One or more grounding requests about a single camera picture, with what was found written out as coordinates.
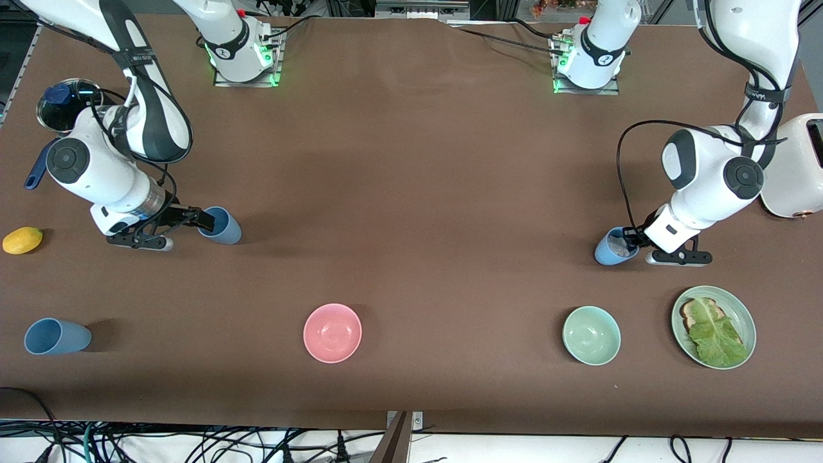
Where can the crumpled white tissue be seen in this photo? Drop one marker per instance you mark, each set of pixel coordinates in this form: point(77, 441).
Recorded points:
point(615, 246)

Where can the pale green plate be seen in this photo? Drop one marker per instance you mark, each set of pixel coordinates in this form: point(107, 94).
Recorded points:
point(741, 315)

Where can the yellow lemon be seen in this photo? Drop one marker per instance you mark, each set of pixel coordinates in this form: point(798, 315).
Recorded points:
point(22, 240)

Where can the black power plug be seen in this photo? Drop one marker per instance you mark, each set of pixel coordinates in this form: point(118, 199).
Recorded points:
point(341, 453)

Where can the metal table edge bracket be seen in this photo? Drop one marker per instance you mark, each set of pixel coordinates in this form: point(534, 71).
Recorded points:
point(418, 421)

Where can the pink bowl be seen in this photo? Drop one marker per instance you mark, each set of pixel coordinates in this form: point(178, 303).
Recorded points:
point(332, 333)

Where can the dark blue saucepan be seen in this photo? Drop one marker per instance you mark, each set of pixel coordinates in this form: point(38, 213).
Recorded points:
point(35, 173)

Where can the green lettuce leaf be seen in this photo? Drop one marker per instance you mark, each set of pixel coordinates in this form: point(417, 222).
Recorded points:
point(717, 337)

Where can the toast slice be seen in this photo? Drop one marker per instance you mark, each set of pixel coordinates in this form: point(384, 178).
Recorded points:
point(689, 314)

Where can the blue plastic cup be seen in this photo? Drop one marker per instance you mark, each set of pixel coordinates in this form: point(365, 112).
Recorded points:
point(226, 235)
point(604, 256)
point(61, 337)

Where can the orange background object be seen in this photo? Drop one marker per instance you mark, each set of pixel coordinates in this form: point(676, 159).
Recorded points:
point(546, 8)

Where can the white toaster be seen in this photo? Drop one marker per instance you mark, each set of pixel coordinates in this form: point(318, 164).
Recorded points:
point(794, 186)

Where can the grey equipment box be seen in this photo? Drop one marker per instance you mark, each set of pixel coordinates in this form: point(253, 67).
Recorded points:
point(418, 9)

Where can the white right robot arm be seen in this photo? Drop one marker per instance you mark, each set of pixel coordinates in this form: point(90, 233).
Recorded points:
point(96, 168)

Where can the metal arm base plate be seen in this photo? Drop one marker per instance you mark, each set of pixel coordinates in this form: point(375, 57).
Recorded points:
point(274, 78)
point(611, 90)

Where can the dark camera pole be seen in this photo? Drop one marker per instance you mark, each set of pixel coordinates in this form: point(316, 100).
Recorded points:
point(393, 444)

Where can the glass lid with blue knob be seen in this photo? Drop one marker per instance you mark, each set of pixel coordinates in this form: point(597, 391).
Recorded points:
point(64, 112)

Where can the aluminium frame rail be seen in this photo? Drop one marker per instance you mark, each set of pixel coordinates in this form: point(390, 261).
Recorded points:
point(15, 83)

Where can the pale green bowl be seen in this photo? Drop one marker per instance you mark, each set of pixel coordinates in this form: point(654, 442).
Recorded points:
point(591, 335)

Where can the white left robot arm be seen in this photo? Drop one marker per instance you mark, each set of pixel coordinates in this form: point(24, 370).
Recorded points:
point(707, 180)

